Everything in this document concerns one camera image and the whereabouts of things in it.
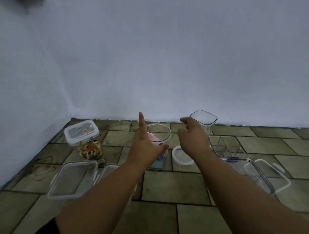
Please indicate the person's right hand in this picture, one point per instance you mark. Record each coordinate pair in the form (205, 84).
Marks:
(194, 139)

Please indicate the person's left hand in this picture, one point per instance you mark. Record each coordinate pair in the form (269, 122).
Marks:
(142, 147)

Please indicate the person's right thumb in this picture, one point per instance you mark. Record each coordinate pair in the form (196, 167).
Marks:
(180, 135)

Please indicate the person's left thumb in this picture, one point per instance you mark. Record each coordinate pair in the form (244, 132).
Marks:
(162, 149)

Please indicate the person's left forearm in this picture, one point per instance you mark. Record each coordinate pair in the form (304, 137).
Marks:
(101, 197)

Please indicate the person's right forearm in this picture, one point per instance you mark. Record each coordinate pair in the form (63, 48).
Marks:
(243, 195)

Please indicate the pink sheet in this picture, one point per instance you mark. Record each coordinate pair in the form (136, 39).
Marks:
(154, 138)

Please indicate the light blue sheet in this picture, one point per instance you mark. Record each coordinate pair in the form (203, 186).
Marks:
(158, 164)

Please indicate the round clear plastic container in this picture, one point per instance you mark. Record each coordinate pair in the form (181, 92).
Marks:
(164, 133)

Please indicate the round white-rimmed lid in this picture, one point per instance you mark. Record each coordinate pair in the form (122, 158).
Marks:
(181, 158)

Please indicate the tall square clear container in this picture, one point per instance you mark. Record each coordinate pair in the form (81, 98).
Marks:
(207, 121)

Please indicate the clear divided plastic container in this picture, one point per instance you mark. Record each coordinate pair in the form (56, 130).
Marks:
(225, 145)

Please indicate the clear rectangular plastic container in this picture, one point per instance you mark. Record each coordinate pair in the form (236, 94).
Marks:
(72, 178)
(106, 170)

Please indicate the tall jar with white clip lid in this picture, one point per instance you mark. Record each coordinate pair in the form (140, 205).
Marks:
(85, 142)

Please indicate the clear container with dark rim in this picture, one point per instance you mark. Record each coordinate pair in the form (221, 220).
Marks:
(253, 173)

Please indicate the clear lid with white clips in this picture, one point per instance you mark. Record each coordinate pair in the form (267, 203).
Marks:
(275, 176)

